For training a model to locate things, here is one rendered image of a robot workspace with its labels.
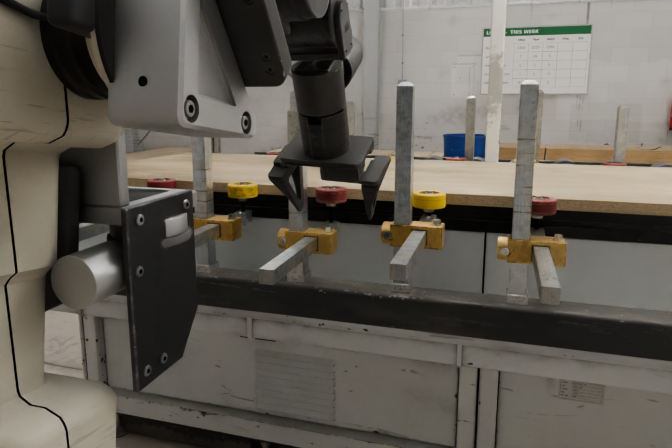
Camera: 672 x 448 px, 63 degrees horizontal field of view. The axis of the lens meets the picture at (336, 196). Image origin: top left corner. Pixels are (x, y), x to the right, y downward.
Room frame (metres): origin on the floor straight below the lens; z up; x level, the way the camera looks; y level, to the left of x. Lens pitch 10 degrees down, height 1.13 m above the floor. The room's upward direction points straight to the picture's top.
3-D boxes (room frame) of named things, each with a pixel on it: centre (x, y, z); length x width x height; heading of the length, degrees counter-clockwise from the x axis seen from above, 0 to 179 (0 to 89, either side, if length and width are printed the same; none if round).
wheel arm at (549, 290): (1.05, -0.41, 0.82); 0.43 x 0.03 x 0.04; 163
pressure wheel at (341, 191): (1.39, 0.01, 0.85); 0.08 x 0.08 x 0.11
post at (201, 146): (1.34, 0.33, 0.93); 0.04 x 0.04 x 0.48; 73
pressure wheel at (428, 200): (1.32, -0.23, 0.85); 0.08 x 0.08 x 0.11
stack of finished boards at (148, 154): (8.10, 2.80, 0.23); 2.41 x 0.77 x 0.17; 165
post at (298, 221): (1.27, 0.09, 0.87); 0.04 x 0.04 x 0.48; 73
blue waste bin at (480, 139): (6.64, -1.58, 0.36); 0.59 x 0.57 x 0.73; 163
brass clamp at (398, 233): (1.19, -0.17, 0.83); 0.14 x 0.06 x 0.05; 73
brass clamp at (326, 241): (1.26, 0.07, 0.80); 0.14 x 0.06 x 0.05; 73
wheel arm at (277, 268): (1.20, 0.07, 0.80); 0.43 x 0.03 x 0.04; 163
